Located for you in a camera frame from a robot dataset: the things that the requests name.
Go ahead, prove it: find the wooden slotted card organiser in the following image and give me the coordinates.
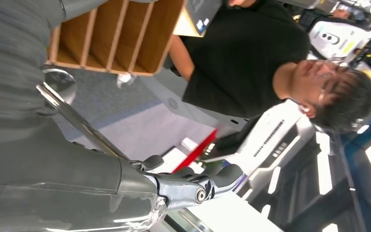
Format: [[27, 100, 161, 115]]
[[46, 0, 186, 77]]

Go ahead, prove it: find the person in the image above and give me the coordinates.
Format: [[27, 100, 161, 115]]
[[169, 0, 371, 135]]

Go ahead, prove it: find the round chrome stanchion base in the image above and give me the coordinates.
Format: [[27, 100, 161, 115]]
[[41, 68, 77, 106]]

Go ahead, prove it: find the clear plastic bag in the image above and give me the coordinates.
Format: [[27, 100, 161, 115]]
[[116, 72, 138, 88]]

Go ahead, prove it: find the beige wooden desk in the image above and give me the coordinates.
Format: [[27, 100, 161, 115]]
[[172, 7, 205, 38]]

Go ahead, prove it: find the white kiosk machine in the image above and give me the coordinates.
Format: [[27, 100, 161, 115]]
[[204, 99, 317, 199]]

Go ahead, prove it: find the grey laptop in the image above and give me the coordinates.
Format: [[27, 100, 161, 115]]
[[185, 0, 223, 36]]

